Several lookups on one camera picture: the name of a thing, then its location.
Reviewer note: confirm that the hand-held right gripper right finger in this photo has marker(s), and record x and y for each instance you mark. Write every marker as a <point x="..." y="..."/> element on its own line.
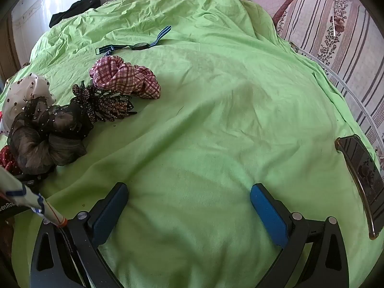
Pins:
<point x="267" y="213"/>

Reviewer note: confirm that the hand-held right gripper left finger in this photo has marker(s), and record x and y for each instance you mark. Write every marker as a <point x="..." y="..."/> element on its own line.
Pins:
<point x="108" y="216"/>

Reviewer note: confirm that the red polka dot scrunchie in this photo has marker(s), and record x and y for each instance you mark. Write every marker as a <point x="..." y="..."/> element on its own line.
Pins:
<point x="7" y="159"/>

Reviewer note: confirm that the black sheer scrunchie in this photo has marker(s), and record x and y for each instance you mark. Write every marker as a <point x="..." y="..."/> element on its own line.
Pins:
<point x="45" y="138"/>

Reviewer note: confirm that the rhinestone black hair claw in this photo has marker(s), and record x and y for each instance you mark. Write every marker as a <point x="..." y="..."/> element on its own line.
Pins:
<point x="111" y="105"/>

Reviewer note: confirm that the white polka dot scrunchie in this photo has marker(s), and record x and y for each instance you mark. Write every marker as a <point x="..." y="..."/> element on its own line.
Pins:
<point x="27" y="91"/>

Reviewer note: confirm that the red plaid scrunchie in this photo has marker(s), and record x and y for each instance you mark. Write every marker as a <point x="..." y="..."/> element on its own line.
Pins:
<point x="126" y="76"/>

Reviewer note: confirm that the black smartphone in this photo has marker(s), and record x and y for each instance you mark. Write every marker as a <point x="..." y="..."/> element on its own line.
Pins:
<point x="364" y="174"/>

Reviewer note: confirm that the green blanket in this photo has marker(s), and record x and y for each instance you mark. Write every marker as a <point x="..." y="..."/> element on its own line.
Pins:
<point x="210" y="111"/>

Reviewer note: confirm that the blue striped wristwatch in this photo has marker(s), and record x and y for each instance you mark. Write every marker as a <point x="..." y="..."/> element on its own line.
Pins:
<point x="139" y="46"/>

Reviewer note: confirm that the striped floral bed sheet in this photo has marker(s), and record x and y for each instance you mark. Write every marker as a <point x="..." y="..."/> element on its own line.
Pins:
<point x="345" y="51"/>

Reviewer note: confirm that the white stick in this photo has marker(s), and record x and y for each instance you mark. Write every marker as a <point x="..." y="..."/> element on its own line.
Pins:
<point x="333" y="21"/>

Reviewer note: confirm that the black cloth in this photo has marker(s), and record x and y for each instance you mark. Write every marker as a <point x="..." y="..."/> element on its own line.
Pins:
<point x="78" y="9"/>

